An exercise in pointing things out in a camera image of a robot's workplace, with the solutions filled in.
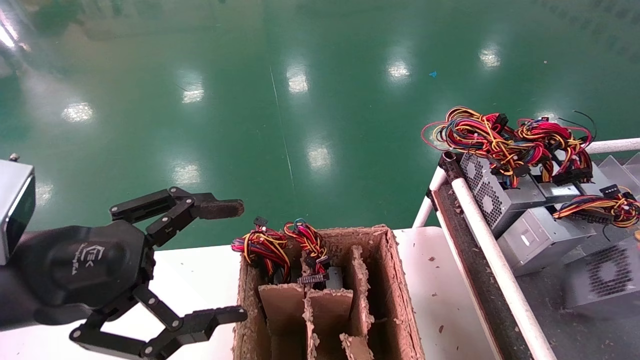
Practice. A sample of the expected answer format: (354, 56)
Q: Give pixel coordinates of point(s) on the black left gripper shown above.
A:
(80, 265)

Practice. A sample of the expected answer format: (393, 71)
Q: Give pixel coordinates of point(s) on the grey power supply large grille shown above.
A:
(605, 280)

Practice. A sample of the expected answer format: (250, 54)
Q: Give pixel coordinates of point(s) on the worn cardboard divider box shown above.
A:
(325, 310)

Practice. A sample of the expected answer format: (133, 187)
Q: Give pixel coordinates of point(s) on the grey metal power supply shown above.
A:
(540, 240)
(334, 277)

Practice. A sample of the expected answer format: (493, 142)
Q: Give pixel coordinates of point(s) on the white pipe table leg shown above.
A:
(431, 197)

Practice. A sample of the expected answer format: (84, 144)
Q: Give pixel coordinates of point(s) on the grey power supply white label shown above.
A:
(562, 192)

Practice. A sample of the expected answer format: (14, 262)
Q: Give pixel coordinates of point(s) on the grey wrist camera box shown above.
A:
(15, 210)

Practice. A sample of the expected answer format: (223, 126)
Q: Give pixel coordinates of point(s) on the long white pipe rail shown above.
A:
(495, 260)

